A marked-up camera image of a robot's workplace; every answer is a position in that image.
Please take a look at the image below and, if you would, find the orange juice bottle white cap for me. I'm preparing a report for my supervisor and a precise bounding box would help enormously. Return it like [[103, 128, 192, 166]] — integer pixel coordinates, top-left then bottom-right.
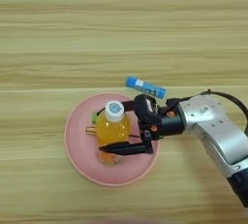
[[94, 100, 133, 167]]

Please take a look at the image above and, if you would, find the blue glue stick tube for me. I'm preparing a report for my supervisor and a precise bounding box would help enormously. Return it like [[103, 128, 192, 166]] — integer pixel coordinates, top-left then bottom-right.
[[124, 76, 169, 100]]

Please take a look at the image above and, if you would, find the yellow handled screwdriver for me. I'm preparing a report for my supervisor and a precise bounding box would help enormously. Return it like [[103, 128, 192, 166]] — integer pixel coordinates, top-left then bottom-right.
[[85, 125, 142, 139]]

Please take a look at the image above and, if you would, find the pink round plate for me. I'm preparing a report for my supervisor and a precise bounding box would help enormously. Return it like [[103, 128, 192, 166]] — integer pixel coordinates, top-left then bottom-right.
[[63, 92, 161, 188]]

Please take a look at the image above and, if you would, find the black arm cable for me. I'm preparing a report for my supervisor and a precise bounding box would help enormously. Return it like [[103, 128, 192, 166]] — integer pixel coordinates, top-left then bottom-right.
[[167, 88, 248, 126]]

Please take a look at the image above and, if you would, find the green rectangular block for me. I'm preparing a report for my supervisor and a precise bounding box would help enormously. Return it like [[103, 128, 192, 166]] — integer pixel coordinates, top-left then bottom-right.
[[91, 110, 102, 126]]

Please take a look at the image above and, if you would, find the small black box white label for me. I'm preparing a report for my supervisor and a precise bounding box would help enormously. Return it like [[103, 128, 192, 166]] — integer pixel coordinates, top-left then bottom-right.
[[133, 93, 160, 126]]

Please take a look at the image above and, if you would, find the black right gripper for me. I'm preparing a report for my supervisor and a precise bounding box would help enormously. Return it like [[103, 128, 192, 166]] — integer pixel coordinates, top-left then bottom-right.
[[99, 97, 187, 157]]

